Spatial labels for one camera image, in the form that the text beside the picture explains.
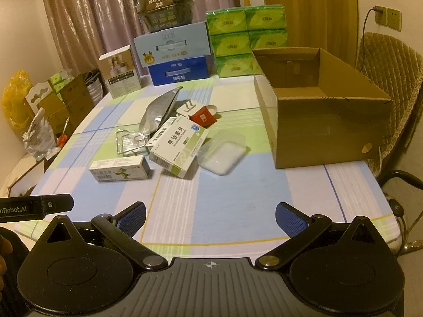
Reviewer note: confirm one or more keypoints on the yellow plastic bag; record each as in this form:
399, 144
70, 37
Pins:
16, 109

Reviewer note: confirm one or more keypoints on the silver foil pouch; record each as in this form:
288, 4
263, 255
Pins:
158, 112

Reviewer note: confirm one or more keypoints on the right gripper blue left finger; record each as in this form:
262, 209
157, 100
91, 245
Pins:
119, 230

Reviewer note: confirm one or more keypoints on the white blue medicine box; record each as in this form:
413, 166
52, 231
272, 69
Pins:
178, 146

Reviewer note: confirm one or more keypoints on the green tissue pack bundle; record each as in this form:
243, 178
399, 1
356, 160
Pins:
235, 33

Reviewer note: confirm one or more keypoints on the white power adapter plug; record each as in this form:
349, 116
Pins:
189, 108

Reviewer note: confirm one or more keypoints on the white beige product box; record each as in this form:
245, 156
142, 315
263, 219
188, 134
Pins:
119, 72

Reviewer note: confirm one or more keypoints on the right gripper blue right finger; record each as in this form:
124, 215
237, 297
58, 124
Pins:
302, 230

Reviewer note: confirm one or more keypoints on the green white spray medicine box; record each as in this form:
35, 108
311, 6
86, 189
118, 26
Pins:
155, 138

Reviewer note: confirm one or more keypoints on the white plastic spoon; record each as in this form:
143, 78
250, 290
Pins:
212, 109

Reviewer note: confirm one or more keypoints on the dark blue milk carton box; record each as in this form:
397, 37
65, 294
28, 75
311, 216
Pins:
193, 68

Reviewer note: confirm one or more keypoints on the black instant noodle bowl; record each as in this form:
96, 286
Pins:
158, 15

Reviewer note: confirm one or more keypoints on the checkered tablecloth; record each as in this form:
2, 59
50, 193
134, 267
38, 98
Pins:
203, 214

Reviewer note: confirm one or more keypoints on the wooden door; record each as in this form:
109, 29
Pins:
328, 24

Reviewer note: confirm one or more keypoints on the person's left hand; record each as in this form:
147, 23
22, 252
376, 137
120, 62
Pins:
5, 249

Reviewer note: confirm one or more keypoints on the clear plastic tray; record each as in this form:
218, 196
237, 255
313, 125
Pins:
222, 152

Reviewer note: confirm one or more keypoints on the light blue milk carton box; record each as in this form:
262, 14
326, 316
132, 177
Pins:
171, 44

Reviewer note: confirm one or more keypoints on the brown cardboard boxes on side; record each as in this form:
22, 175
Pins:
73, 103

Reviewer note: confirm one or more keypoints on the red candy packet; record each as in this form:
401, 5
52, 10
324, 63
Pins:
203, 117

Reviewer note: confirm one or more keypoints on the crumpled silver bag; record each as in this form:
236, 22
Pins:
40, 140

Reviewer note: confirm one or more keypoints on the white dinosaur medicine box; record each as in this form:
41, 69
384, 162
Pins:
120, 169

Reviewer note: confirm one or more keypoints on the white wall socket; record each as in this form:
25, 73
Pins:
381, 15
394, 19

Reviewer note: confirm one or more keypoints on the quilted beige chair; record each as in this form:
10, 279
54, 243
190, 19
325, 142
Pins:
396, 69

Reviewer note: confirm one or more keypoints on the wire rack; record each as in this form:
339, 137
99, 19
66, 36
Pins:
130, 143

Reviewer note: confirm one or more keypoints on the brown cardboard box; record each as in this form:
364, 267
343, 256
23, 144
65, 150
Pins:
317, 109

